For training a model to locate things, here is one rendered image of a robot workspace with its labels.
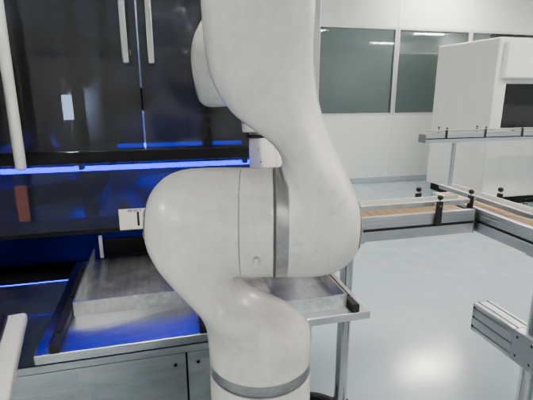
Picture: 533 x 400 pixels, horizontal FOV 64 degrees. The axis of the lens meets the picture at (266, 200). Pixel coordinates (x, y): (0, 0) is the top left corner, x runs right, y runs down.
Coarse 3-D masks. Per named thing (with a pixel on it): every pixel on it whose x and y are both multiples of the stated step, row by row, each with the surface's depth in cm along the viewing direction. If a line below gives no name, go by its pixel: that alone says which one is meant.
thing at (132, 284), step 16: (128, 256) 128; (144, 256) 128; (96, 272) 117; (112, 272) 117; (128, 272) 117; (144, 272) 117; (80, 288) 101; (96, 288) 107; (112, 288) 107; (128, 288) 107; (144, 288) 107; (160, 288) 107; (80, 304) 94; (96, 304) 95; (112, 304) 96; (128, 304) 97; (144, 304) 98; (160, 304) 99; (176, 304) 100
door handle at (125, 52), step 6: (120, 0) 99; (120, 6) 100; (120, 12) 100; (120, 18) 100; (126, 18) 101; (120, 24) 101; (126, 24) 101; (120, 30) 101; (126, 30) 102; (120, 36) 102; (126, 36) 102; (120, 42) 102; (126, 42) 102; (126, 48) 102; (126, 54) 102; (126, 60) 103
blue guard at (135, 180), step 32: (160, 160) 117; (192, 160) 118; (224, 160) 121; (0, 192) 108; (32, 192) 110; (64, 192) 112; (96, 192) 114; (128, 192) 116; (0, 224) 110; (32, 224) 112; (64, 224) 114; (96, 224) 116
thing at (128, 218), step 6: (120, 210) 117; (126, 210) 117; (132, 210) 118; (138, 210) 118; (120, 216) 117; (126, 216) 117; (132, 216) 118; (120, 222) 117; (126, 222) 118; (132, 222) 118; (120, 228) 118; (126, 228) 118; (132, 228) 119; (138, 228) 119
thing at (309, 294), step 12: (324, 276) 109; (264, 288) 107; (276, 288) 107; (288, 288) 107; (300, 288) 107; (312, 288) 107; (324, 288) 107; (336, 288) 102; (288, 300) 101; (300, 300) 94; (312, 300) 95; (324, 300) 96; (336, 300) 97; (312, 312) 96
